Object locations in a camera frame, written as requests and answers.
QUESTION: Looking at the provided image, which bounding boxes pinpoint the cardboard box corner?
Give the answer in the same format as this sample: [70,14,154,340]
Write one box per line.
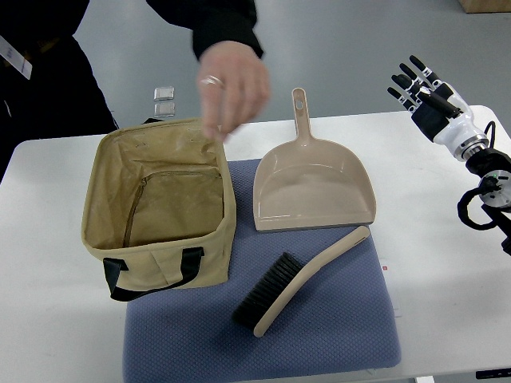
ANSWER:
[458,0,511,14]

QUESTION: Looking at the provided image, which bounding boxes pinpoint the pink plastic dustpan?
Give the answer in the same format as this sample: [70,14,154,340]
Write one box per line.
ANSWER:
[253,88,376,231]

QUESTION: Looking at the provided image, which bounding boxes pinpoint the pink hand broom black bristles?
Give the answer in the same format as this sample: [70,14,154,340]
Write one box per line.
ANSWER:
[232,226,370,338]

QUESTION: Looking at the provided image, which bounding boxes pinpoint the upper metal floor plate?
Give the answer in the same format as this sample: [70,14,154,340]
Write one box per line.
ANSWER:
[153,85,175,101]

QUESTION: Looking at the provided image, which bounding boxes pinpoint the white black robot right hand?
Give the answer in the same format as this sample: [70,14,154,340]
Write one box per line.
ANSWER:
[387,55,493,162]

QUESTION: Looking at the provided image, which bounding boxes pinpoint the black table control panel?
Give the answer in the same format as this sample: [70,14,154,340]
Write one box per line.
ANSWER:
[475,368,511,380]

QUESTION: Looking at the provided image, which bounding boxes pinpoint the blue grey cushion mat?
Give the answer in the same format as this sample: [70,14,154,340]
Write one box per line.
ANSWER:
[123,160,401,382]

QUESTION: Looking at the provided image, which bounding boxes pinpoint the yellow canvas bag black handles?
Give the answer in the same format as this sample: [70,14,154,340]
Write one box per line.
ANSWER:
[81,119,236,302]

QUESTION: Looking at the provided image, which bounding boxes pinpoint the person's bare hand with ring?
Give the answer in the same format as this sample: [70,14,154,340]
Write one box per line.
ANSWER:
[196,41,271,141]

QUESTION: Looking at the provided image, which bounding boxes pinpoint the person in dark clothes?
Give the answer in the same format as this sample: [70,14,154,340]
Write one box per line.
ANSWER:
[0,0,121,185]

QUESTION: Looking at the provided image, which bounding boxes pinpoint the person's black sleeved forearm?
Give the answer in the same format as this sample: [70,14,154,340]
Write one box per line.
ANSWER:
[148,0,263,58]

